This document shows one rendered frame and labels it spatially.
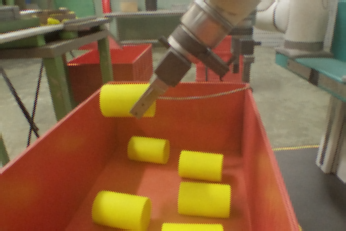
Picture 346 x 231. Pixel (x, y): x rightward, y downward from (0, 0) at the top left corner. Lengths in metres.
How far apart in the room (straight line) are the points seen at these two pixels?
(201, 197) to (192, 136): 0.29
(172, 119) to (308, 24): 0.65
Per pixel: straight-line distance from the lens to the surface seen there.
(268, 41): 6.55
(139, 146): 0.74
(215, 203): 0.56
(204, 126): 0.79
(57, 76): 0.83
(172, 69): 0.47
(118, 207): 0.55
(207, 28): 0.48
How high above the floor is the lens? 1.06
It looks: 24 degrees down
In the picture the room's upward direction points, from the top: 2 degrees counter-clockwise
